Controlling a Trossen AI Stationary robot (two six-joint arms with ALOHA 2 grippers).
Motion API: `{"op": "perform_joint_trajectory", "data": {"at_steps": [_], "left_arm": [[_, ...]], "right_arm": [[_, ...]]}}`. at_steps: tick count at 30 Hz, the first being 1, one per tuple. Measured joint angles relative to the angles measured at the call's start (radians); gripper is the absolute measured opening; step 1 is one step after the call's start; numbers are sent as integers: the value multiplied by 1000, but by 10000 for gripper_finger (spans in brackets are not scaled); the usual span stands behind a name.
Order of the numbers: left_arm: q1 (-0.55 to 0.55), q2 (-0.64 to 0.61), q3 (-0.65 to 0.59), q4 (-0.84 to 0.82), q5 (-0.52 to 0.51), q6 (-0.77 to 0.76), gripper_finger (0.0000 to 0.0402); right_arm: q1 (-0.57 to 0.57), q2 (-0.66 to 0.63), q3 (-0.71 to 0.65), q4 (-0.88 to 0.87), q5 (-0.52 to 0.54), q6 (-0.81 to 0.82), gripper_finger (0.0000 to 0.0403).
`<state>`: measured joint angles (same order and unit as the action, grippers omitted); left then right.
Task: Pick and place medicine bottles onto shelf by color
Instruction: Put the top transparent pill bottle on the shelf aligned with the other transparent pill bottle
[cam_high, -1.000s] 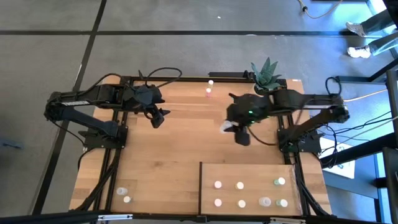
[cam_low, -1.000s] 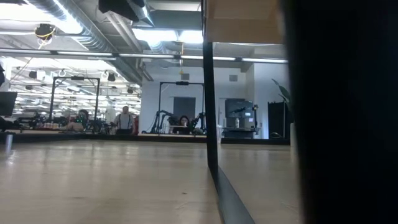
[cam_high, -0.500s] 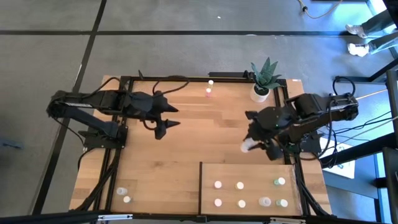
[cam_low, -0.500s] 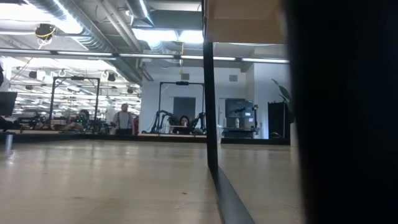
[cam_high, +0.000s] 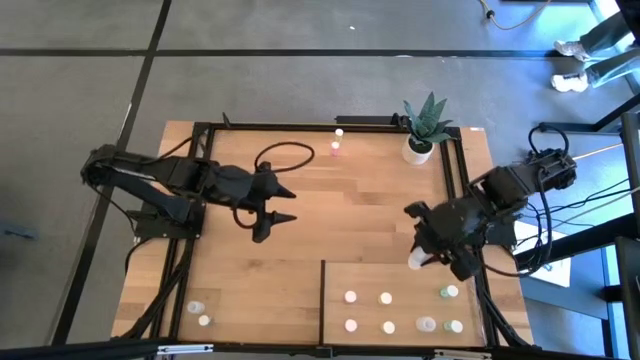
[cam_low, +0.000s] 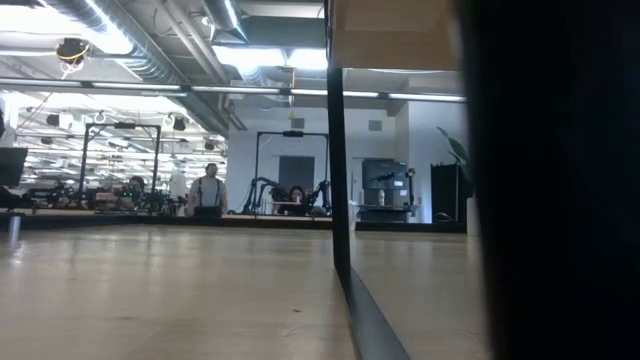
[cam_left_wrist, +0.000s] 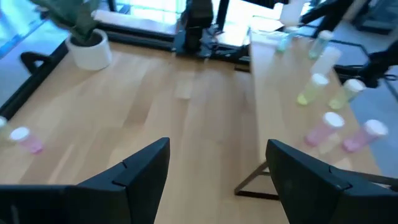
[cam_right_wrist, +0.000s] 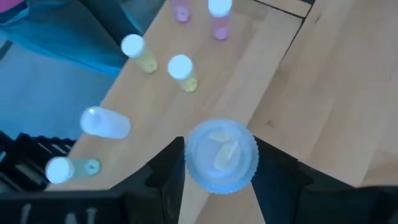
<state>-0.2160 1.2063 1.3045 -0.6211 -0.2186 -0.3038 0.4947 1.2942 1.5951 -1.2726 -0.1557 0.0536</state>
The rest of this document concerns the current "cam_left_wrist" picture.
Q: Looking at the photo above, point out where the clear medicine bottle white cap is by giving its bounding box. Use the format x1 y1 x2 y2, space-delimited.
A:
310 45 342 77

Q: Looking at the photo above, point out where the black cable bundle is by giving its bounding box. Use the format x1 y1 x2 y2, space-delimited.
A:
359 40 398 90

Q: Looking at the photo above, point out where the green medicine bottle white cap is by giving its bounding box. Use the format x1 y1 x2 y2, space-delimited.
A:
275 26 300 54
307 29 335 60

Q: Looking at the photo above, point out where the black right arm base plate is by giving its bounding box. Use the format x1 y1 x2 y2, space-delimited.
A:
172 40 251 65

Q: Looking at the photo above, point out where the white printed sheet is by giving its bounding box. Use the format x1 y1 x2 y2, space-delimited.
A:
279 0 308 26

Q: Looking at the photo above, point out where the pink medicine bottle white cap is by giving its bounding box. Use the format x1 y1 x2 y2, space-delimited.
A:
9 126 44 156
341 119 389 154
303 111 346 147

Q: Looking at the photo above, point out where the green artificial plant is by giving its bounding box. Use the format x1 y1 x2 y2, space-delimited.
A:
29 0 102 46

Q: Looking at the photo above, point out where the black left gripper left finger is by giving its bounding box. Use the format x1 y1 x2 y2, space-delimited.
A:
63 137 171 224

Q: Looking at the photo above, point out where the white plant pot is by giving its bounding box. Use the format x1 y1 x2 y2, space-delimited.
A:
65 28 113 72

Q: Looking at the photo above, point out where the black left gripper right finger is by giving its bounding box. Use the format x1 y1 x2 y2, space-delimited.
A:
266 139 398 224

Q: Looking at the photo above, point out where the black diagonal beam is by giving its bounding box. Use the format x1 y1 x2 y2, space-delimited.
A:
299 0 357 38

